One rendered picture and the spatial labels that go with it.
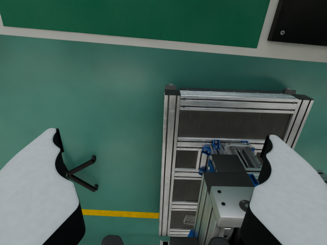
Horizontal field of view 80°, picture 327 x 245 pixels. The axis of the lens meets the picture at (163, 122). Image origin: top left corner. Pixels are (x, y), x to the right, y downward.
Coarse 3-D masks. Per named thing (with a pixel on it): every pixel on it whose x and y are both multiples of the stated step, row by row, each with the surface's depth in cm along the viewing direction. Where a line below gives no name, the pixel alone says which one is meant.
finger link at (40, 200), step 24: (48, 144) 10; (24, 168) 8; (48, 168) 8; (0, 192) 7; (24, 192) 7; (48, 192) 7; (72, 192) 7; (0, 216) 6; (24, 216) 6; (48, 216) 6; (72, 216) 6; (0, 240) 6; (24, 240) 6; (48, 240) 6; (72, 240) 7
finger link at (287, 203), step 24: (264, 144) 12; (264, 168) 10; (288, 168) 9; (312, 168) 9; (264, 192) 8; (288, 192) 8; (312, 192) 8; (264, 216) 7; (288, 216) 7; (312, 216) 7; (264, 240) 6; (288, 240) 6; (312, 240) 6
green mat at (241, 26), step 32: (0, 0) 44; (32, 0) 44; (64, 0) 44; (96, 0) 44; (128, 0) 44; (160, 0) 44; (192, 0) 44; (224, 0) 44; (256, 0) 44; (96, 32) 47; (128, 32) 47; (160, 32) 47; (192, 32) 47; (224, 32) 47; (256, 32) 47
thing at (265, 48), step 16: (272, 0) 44; (0, 16) 45; (272, 16) 46; (0, 32) 47; (16, 32) 47; (32, 32) 47; (48, 32) 47; (64, 32) 47; (160, 48) 49; (176, 48) 49; (192, 48) 49; (208, 48) 49; (224, 48) 49; (240, 48) 49; (256, 48) 49; (272, 48) 49; (288, 48) 49; (304, 48) 49; (320, 48) 49
